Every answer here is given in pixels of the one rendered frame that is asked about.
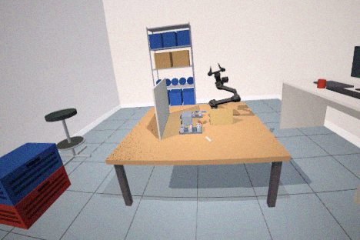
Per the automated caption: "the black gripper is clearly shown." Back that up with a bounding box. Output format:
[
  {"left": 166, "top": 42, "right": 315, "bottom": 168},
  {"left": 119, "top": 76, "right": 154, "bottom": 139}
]
[{"left": 208, "top": 63, "right": 225, "bottom": 76}]

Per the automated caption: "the white flat panel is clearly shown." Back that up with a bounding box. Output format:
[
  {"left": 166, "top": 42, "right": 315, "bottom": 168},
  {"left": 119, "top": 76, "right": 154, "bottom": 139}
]
[{"left": 152, "top": 77, "right": 170, "bottom": 141}]

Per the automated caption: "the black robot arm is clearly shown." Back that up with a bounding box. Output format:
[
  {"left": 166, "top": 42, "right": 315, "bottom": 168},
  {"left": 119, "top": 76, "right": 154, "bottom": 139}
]
[{"left": 208, "top": 72, "right": 242, "bottom": 109}]

